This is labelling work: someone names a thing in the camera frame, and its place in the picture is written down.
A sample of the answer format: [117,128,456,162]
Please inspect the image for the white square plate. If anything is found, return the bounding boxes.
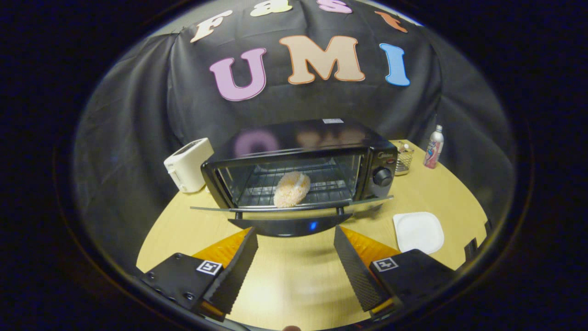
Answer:
[393,211,445,255]

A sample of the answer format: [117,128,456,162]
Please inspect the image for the black toaster oven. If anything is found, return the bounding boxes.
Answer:
[190,118,399,238]

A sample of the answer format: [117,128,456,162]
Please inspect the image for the black backdrop cloth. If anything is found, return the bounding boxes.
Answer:
[73,0,516,276]

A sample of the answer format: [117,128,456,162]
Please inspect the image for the white pop-up toaster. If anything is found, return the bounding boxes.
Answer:
[164,137,215,194]

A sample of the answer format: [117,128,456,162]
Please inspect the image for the breaded bread roll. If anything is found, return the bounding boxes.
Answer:
[273,171,311,208]

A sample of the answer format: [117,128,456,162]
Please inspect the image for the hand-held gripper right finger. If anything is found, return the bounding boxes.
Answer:
[334,224,458,321]

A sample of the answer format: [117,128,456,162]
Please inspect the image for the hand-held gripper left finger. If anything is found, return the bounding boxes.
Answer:
[140,226,259,322]

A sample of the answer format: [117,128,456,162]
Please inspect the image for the silver pink spray bottle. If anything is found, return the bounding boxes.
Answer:
[424,125,445,170]

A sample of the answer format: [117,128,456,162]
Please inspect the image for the clear wire basket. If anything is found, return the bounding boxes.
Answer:
[394,140,414,177]

